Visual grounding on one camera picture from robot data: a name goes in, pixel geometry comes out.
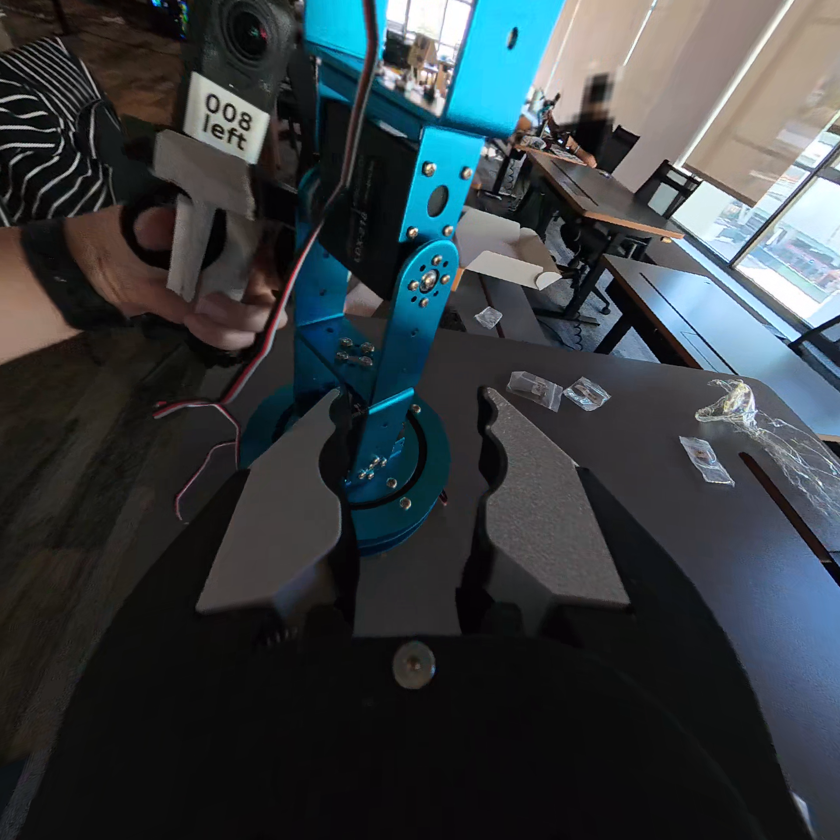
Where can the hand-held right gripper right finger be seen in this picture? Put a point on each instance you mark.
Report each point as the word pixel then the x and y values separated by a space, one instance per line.
pixel 544 525

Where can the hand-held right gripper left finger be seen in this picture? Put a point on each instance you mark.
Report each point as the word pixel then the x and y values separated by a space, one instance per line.
pixel 275 525

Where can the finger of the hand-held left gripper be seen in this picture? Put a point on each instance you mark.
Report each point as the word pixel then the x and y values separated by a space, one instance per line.
pixel 203 170

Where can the blue toy robot arm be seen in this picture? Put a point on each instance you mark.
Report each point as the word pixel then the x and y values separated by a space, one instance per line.
pixel 407 315

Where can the person's left forearm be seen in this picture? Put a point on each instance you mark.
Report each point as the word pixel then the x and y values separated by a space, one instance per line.
pixel 19 315

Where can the dark wooden desk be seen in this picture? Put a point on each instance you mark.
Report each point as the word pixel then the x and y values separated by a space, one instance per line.
pixel 656 544

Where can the dark neighbouring desk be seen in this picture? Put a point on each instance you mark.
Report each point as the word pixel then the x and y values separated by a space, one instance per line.
pixel 695 321

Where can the desk with wooden edge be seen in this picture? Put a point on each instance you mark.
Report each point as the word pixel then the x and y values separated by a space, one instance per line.
pixel 610 197

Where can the person's left hand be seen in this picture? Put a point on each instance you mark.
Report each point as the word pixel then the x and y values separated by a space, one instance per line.
pixel 111 262

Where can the colourful monitor screen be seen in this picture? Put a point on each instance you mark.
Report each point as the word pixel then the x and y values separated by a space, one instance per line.
pixel 169 13

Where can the scatter of small plastic bags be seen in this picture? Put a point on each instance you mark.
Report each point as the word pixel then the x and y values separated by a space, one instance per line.
pixel 535 388

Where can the black white striped shirt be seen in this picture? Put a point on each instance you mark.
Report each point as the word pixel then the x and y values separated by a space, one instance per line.
pixel 46 131

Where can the black wristband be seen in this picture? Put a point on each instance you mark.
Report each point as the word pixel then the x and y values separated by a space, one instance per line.
pixel 52 269

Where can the crumpled clear plastic wrap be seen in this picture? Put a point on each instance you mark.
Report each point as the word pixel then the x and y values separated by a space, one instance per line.
pixel 728 403

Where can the open white cardboard box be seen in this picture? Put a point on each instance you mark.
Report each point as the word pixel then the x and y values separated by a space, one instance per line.
pixel 505 253

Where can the black chair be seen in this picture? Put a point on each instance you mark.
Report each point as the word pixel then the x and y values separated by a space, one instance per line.
pixel 623 148
pixel 669 187

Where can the large window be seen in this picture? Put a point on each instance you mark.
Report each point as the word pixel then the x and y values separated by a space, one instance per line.
pixel 774 236

